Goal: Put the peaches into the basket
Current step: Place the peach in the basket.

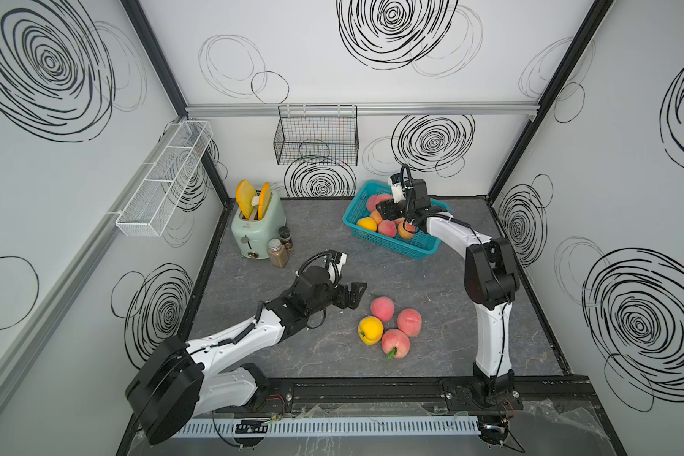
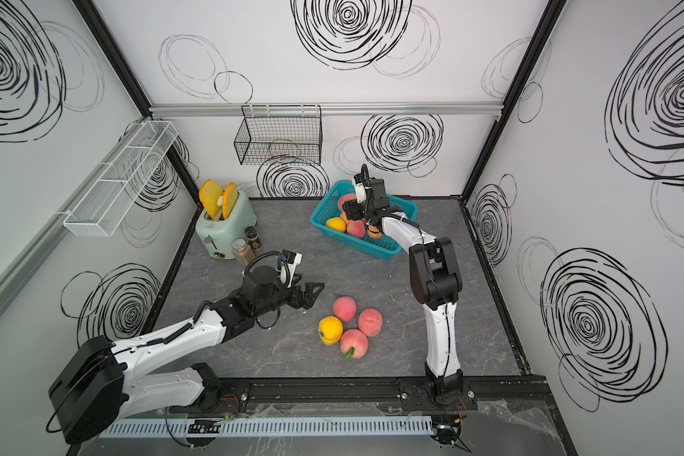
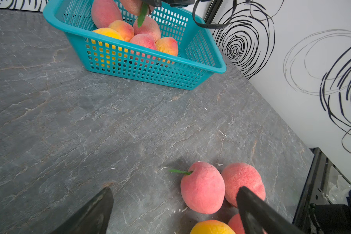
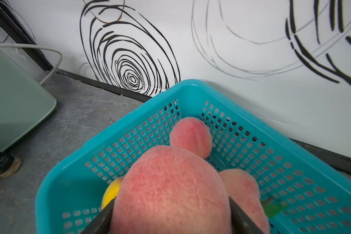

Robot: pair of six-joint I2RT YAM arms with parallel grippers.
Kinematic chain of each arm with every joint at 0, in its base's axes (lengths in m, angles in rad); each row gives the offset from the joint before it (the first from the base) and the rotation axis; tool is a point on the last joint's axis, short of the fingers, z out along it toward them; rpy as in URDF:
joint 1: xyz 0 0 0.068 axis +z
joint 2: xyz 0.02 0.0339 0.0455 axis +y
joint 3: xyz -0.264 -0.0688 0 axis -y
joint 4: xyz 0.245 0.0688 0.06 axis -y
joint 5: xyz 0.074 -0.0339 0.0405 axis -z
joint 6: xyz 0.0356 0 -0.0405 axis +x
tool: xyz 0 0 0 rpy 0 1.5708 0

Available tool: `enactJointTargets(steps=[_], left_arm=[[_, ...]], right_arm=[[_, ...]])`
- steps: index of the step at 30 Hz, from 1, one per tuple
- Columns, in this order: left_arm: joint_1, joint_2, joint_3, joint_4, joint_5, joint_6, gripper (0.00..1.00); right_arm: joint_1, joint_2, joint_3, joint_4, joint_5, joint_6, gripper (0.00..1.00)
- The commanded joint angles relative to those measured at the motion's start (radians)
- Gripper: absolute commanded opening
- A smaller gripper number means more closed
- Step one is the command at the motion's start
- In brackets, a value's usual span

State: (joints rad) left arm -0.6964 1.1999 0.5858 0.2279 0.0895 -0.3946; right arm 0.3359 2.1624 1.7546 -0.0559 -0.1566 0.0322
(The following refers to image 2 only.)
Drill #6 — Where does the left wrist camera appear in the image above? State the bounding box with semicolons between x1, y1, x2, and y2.
279;250;302;288

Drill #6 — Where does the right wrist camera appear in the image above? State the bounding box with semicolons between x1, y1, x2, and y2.
351;175;371;204

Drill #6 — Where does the white slotted cable duct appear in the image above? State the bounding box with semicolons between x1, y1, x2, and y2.
101;416;434;439

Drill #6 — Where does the silver cap spice jar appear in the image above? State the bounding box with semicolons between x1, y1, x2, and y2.
232;239;256;268

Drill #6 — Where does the right yellow toast slice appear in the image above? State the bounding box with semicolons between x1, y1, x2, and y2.
220;182;239;220

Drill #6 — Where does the yellow toast slice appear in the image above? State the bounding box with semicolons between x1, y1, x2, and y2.
199;180;224;220
220;182;239;220

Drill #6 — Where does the pink peach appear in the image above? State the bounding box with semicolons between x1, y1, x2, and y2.
346;220;367;239
332;296;357;322
337;194;356;211
358;309;383;337
339;329;369;359

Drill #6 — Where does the black wire wall basket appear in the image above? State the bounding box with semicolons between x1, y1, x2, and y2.
234;104;323;165

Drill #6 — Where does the white wire wall shelf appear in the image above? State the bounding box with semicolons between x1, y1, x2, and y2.
63;120;179;238

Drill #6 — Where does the mint green toaster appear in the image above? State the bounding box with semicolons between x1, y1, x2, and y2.
195;190;258;260

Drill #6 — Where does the teal plastic basket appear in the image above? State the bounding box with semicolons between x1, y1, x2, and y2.
309;179;420;261

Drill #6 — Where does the yellow pepper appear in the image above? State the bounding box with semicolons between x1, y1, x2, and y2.
325;218;347;233
318;317;344;346

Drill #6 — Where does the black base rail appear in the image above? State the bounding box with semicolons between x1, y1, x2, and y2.
191;375;551;412

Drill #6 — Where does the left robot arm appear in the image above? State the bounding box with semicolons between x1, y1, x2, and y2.
46;266;325;446

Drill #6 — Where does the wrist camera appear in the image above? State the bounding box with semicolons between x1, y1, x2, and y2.
351;175;371;204
279;250;302;288

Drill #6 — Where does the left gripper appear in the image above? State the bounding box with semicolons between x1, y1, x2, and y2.
255;272;325;319

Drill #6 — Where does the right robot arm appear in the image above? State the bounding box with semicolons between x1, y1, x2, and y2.
343;166;464;402

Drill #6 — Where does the left yellow toast slice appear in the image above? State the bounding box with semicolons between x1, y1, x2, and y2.
199;180;224;220

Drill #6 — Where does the black cap spice bottle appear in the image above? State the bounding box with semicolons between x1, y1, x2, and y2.
244;226;262;253

